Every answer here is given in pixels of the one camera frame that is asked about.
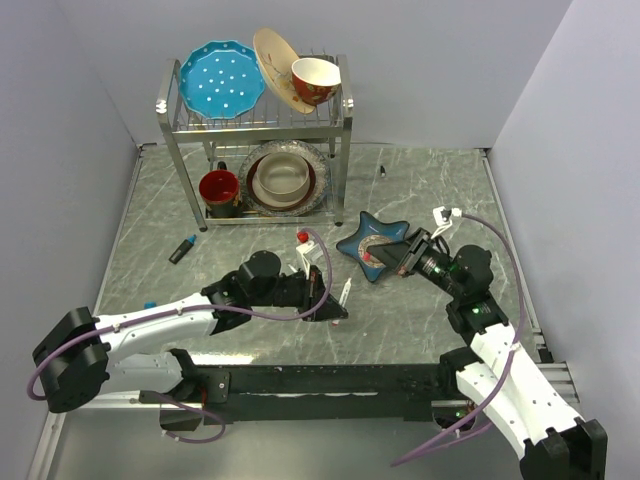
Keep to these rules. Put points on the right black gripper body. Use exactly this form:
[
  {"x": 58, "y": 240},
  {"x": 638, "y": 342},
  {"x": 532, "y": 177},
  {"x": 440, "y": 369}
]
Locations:
[{"x": 427, "y": 261}]

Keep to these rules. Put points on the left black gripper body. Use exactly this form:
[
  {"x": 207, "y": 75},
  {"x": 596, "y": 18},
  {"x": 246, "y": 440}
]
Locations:
[{"x": 295, "y": 292}]

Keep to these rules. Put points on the white pen with red tip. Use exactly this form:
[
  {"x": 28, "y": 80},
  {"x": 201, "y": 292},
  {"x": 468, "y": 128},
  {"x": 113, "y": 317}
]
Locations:
[{"x": 345, "y": 293}]

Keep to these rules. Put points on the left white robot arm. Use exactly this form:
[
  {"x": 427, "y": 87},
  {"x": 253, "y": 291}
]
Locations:
[{"x": 84, "y": 356}]

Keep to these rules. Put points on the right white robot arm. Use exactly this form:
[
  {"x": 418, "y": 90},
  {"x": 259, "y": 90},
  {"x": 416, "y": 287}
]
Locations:
[{"x": 493, "y": 370}]

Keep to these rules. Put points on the blue star-shaped dish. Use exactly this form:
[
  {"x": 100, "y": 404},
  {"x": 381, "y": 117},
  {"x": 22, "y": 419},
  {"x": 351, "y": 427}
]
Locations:
[{"x": 371, "y": 231}]

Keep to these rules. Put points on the beige ceramic bowl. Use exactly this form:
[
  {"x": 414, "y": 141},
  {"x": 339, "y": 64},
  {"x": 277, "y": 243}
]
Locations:
[{"x": 283, "y": 177}]

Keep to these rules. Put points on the dark red plate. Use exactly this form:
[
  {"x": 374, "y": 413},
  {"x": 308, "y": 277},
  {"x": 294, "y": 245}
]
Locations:
[{"x": 265, "y": 201}]

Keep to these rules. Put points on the ornate grey rimmed plate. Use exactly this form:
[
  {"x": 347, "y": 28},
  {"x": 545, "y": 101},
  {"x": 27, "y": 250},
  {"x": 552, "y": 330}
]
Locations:
[{"x": 320, "y": 170}]

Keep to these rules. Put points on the black blue highlighter marker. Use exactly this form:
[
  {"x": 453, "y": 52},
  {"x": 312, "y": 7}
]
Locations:
[{"x": 185, "y": 246}]

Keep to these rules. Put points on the red and black mug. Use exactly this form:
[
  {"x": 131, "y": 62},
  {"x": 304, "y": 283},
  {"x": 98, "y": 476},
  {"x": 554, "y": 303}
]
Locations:
[{"x": 220, "y": 191}]

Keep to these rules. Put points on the black base bar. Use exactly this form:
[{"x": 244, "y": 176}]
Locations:
[{"x": 411, "y": 392}]

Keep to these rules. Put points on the steel two-tier dish rack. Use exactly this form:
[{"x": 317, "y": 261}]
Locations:
[{"x": 329, "y": 127}]

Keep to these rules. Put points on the red floral bowl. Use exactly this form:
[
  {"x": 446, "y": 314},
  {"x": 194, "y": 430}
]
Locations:
[{"x": 315, "y": 80}]

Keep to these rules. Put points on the blue polka dot plate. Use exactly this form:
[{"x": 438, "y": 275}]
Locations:
[{"x": 221, "y": 80}]

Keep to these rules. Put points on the cream floral plate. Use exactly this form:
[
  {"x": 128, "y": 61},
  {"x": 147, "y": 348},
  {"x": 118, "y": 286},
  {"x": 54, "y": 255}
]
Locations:
[{"x": 275, "y": 58}]

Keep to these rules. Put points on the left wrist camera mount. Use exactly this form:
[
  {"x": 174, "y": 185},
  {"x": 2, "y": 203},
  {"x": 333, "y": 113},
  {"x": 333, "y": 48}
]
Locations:
[{"x": 307, "y": 251}]

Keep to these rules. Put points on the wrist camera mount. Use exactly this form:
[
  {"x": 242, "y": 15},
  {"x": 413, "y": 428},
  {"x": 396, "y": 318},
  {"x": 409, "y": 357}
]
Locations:
[
  {"x": 443, "y": 217},
  {"x": 307, "y": 251}
]

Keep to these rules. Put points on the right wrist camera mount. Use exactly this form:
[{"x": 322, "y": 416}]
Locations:
[{"x": 443, "y": 217}]

